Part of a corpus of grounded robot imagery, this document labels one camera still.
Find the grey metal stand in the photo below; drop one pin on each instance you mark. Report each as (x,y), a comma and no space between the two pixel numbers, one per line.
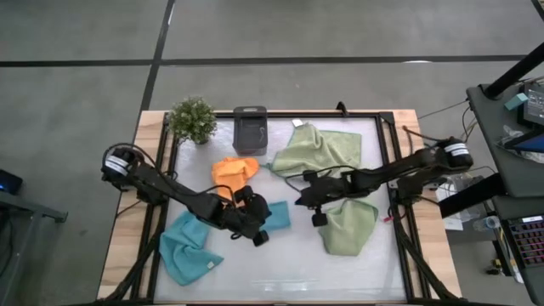
(25,208)

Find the clear plastic bottle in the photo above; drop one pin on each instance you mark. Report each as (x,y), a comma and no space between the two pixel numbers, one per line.
(489,223)

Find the small yellow black tool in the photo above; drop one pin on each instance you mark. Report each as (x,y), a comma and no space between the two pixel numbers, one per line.
(495,268)

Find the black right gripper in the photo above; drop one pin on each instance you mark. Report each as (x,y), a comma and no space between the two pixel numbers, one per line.
(327,191)

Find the orange microfiber towel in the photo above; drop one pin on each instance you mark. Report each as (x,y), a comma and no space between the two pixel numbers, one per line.
(231,172)

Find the black desk support beam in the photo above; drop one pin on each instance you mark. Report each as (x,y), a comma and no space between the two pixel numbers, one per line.
(472,195)

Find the blue tablet screen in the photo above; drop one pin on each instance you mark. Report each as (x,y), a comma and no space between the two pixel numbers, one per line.
(531,143)

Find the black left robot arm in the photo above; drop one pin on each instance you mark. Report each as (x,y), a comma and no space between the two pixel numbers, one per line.
(170,193)

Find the black desktop device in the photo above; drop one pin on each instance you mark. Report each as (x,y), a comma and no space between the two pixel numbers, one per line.
(536,106)

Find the light green microfiber towel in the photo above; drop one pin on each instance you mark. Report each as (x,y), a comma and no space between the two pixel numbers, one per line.
(323,149)
(348,234)

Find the small green potted plant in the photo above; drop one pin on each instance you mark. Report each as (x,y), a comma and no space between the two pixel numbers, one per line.
(192,121)

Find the black metal table frame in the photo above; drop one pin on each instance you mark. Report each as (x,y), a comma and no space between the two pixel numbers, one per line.
(306,115)

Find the dark grey keyboard desk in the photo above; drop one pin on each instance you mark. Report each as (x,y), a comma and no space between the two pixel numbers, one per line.
(514,206)

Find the black slanted pole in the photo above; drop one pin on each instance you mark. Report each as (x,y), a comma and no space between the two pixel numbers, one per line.
(514,72)

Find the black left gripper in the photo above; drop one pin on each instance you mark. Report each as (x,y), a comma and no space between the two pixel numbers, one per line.
(242,212)

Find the small red clip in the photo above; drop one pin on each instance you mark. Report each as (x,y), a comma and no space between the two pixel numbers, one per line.
(388,219)

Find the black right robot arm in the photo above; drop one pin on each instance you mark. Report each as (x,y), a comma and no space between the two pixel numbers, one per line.
(391,170)

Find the backlit computer keyboard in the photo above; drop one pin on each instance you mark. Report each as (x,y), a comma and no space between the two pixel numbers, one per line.
(529,242)

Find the small black clamp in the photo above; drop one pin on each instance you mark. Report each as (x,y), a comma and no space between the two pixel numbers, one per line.
(341,109)

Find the dark grey plastic bin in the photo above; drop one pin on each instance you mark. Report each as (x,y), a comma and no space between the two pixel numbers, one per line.
(251,132)

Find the grey side desk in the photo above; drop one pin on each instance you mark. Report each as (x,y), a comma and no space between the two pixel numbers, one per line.
(489,140)

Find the black device with blue light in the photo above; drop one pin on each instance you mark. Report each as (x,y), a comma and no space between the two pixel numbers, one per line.
(10,180)

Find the blue microfiber towel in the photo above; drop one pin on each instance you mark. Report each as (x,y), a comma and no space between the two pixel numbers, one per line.
(280,217)
(183,259)

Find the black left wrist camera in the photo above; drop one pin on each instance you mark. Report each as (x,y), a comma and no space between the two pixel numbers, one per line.
(261,238)

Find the small teal box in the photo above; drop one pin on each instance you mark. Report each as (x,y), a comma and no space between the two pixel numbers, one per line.
(516,101)

